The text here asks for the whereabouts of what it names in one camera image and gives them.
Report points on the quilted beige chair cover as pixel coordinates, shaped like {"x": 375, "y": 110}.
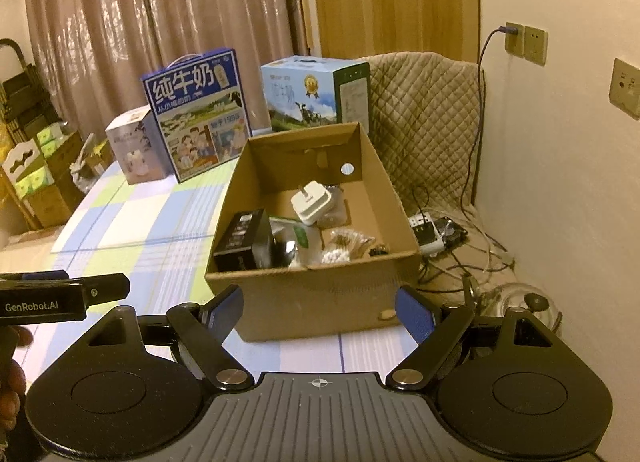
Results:
{"x": 430, "y": 116}

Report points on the brown cardboard box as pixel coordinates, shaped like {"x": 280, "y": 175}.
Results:
{"x": 310, "y": 302}

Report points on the stack of green tissue packs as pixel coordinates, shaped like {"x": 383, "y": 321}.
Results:
{"x": 47, "y": 136}

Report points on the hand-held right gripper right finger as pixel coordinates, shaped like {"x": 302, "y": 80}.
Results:
{"x": 412, "y": 312}

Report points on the dark blue milk carton box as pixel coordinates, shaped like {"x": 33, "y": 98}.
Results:
{"x": 195, "y": 116}

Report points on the beige wall socket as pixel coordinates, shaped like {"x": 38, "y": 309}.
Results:
{"x": 536, "y": 44}
{"x": 514, "y": 37}

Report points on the black cooling fan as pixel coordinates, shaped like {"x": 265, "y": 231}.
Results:
{"x": 452, "y": 232}

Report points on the white plug adapter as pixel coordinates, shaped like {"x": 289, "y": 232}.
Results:
{"x": 312, "y": 204}

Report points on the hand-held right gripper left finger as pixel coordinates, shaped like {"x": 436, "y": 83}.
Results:
{"x": 227, "y": 304}

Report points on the grey plastic bag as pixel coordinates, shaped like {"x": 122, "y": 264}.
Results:
{"x": 82, "y": 166}

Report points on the stainless steel kettle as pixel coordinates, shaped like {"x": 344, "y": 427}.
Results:
{"x": 510, "y": 297}

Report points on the beige wall switch plate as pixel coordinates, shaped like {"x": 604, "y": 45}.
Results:
{"x": 625, "y": 89}

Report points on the black folding rack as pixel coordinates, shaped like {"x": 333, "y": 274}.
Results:
{"x": 25, "y": 86}

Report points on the clear snack bag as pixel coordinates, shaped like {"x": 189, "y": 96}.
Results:
{"x": 311, "y": 254}

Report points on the black shaver box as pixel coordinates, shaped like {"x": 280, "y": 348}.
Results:
{"x": 240, "y": 237}

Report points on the checked tablecloth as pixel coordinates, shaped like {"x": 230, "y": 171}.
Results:
{"x": 125, "y": 222}

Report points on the light blue milk carton box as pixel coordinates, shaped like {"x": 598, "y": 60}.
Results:
{"x": 310, "y": 91}

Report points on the cotton swab bag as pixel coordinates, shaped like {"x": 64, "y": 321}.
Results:
{"x": 345, "y": 242}

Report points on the plastic bag with items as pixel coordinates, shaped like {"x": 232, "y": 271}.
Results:
{"x": 100, "y": 156}

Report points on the black toy car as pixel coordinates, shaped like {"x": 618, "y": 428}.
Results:
{"x": 380, "y": 250}

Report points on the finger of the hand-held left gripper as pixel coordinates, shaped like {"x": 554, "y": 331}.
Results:
{"x": 45, "y": 274}
{"x": 107, "y": 288}

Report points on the brown curtain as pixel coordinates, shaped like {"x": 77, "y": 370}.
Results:
{"x": 125, "y": 16}

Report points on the stack of tissue boxes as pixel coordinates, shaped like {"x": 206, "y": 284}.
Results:
{"x": 55, "y": 192}

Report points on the white humidifier box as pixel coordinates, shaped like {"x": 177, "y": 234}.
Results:
{"x": 132, "y": 151}

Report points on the clear plastic bag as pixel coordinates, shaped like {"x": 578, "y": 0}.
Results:
{"x": 337, "y": 209}

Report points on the white power strip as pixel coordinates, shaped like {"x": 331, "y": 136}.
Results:
{"x": 425, "y": 237}

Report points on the person's left hand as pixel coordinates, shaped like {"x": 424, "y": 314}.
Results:
{"x": 11, "y": 392}

